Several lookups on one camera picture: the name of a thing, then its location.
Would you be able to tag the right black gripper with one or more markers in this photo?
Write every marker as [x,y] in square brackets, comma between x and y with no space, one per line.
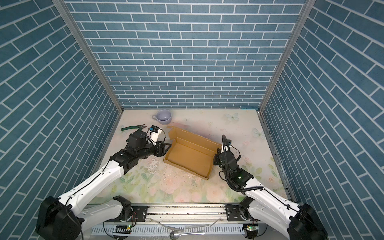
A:
[218,156]

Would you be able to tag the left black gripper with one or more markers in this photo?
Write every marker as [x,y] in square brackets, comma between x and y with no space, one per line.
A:
[161,147]

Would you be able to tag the brown cardboard box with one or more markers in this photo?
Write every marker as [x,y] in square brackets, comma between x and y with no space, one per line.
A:
[191,153]

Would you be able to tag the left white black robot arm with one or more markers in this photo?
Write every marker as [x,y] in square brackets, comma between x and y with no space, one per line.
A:
[66,218]

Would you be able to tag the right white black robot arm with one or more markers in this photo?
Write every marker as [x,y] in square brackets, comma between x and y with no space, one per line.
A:
[294,221]

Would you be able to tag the lavender ceramic cup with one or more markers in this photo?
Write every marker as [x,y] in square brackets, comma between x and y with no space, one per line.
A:
[164,117]

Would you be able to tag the clear plastic strip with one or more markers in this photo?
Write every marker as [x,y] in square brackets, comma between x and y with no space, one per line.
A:
[185,226]

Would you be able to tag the metal spoon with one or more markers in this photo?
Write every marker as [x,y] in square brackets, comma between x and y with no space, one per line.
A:
[174,235]

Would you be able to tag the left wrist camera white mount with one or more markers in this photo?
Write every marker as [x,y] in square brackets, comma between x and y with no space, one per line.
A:
[154,134]

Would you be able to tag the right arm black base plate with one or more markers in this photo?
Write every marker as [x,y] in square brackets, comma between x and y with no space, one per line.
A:
[236,213]

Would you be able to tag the green handled pliers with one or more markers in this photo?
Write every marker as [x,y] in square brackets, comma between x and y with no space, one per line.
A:
[136,127]

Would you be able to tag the aluminium front rail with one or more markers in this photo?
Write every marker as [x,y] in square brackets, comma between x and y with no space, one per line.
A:
[199,213]

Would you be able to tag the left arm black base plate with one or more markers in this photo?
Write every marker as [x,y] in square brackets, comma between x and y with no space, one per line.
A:
[138,213]

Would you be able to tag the aluminium corner post left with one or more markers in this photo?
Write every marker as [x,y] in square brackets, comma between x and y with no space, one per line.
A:
[81,41]

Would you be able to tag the aluminium corner post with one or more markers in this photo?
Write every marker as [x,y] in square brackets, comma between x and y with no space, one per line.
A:
[287,51]
[81,41]

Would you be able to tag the aluminium corner post right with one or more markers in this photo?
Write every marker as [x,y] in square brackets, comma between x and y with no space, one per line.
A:
[287,51]

